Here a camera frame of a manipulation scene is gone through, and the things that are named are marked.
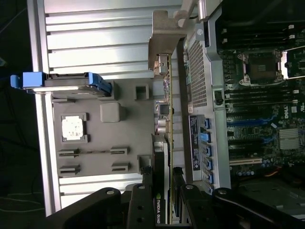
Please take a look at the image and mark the white expansion slot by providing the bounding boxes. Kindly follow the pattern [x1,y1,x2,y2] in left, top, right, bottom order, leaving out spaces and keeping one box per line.
[229,158,262,166]

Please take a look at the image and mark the green RAM stick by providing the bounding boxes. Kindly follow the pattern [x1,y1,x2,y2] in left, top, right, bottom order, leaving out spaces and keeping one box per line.
[59,149,127,155]

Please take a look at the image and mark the grey power supply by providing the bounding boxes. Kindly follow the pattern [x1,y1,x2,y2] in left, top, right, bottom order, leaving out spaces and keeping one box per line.
[238,181,305,215]

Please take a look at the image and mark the grey parts rack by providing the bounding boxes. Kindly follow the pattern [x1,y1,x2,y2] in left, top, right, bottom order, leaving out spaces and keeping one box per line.
[51,80,156,179]

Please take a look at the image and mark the blue expansion slot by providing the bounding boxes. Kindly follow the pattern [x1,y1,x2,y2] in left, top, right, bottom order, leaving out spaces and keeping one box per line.
[227,117,274,127]

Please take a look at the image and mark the silver CPU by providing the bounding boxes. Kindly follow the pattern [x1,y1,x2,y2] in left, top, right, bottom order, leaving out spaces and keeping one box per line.
[61,116,84,141]

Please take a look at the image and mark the silver chipset heat sink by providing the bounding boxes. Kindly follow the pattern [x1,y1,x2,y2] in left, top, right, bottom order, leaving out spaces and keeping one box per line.
[278,128,300,149]

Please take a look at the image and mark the green Dell motherboard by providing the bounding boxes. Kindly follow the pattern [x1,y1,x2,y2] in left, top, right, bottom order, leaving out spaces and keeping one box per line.
[218,22,305,183]

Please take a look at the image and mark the open black PC case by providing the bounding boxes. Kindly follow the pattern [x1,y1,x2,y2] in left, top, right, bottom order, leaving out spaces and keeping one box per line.
[177,0,305,215]

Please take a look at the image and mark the hard disk with blue carrier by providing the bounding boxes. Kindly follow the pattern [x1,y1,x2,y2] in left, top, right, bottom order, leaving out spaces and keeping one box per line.
[10,71,113,98]

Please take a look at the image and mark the CPU socket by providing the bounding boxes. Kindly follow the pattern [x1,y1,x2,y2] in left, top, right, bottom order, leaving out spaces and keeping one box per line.
[237,48,285,86]

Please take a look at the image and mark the metal socket cover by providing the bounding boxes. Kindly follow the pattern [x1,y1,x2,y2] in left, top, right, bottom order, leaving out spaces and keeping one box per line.
[281,46,305,80]

